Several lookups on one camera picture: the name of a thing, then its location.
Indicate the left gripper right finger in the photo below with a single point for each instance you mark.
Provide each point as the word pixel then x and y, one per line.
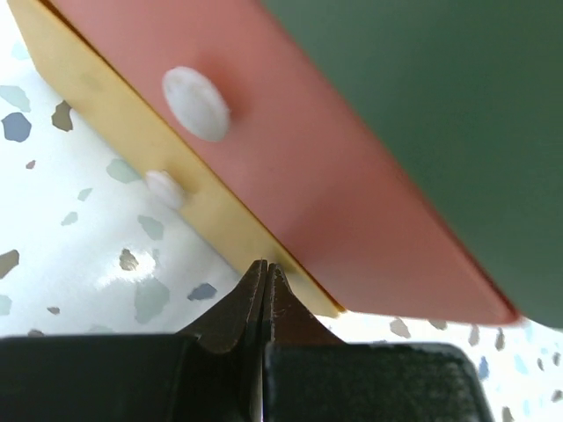
pixel 310 374

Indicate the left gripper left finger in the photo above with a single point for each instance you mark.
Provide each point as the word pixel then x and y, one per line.
pixel 208 371

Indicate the yellow drawer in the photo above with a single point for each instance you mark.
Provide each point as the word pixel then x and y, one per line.
pixel 107 103

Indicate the orange drawer box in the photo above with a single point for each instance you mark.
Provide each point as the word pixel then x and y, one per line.
pixel 298 157

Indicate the green drawer box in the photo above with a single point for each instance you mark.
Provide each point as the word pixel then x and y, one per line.
pixel 467 96

